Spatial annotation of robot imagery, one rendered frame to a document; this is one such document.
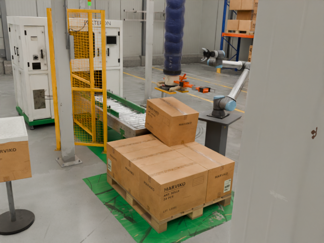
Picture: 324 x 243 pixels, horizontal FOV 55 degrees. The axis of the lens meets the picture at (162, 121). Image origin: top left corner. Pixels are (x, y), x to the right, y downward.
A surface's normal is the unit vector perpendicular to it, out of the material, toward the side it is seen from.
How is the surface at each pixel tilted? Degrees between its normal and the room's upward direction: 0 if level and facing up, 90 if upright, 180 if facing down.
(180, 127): 97
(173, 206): 90
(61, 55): 90
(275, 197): 90
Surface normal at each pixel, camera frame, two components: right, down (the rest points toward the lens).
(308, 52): -0.83, 0.14
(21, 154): 0.44, 0.29
